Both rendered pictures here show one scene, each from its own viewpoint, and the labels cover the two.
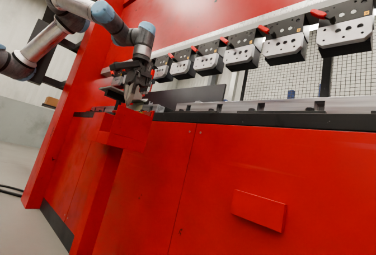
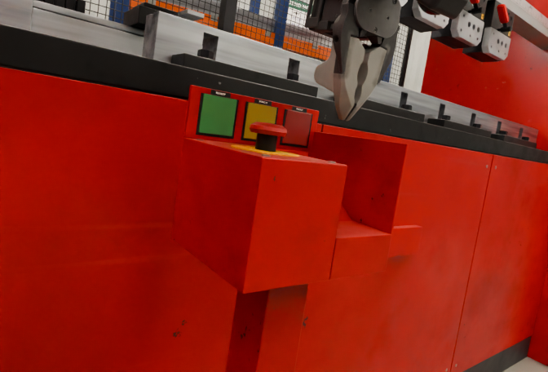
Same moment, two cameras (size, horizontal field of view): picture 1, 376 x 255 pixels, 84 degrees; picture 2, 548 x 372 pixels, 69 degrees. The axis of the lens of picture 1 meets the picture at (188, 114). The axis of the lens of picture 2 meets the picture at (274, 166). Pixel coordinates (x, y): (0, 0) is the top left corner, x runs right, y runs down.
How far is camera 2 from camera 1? 1.12 m
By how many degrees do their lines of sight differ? 85
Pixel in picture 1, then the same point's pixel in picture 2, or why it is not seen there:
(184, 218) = (311, 300)
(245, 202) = (395, 239)
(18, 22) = not seen: outside the picture
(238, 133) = not seen: hidden behind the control
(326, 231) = (432, 235)
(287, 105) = (381, 91)
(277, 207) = (418, 232)
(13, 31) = not seen: outside the picture
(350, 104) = (420, 102)
